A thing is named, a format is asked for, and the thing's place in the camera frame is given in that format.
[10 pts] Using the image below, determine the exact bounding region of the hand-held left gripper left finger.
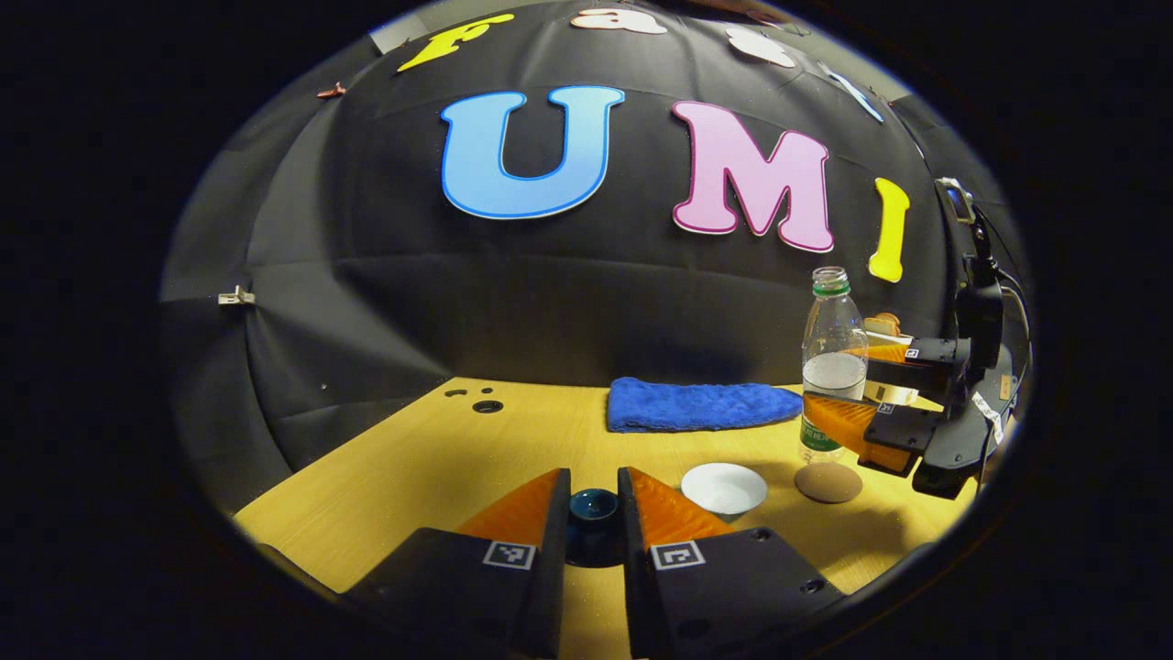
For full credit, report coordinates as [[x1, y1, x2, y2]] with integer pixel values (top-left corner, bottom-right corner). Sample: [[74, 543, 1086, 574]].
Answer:
[[341, 467, 572, 660]]

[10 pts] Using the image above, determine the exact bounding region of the clear plastic water bottle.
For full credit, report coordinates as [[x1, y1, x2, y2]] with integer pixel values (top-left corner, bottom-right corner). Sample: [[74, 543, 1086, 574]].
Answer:
[[799, 267, 870, 464]]

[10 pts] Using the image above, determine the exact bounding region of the blue towel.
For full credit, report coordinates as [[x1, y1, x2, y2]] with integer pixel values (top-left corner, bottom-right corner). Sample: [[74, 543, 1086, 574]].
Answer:
[[607, 377, 804, 434]]

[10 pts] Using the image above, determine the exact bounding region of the round brown coaster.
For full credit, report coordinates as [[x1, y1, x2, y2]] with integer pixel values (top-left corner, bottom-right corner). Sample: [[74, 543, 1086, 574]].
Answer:
[[795, 461, 863, 504]]

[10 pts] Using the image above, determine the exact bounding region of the dark blue teacup lid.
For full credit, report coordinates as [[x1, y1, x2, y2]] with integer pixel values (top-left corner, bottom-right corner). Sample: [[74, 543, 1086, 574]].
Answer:
[[566, 488, 626, 569]]

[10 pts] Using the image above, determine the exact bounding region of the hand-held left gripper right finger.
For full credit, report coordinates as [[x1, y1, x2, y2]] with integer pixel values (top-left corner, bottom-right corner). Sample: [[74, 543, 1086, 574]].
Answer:
[[617, 466, 846, 660]]

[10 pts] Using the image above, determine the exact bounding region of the black backdrop cloth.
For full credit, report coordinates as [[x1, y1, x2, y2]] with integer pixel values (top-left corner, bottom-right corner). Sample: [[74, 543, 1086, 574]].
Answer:
[[158, 0, 1032, 514]]

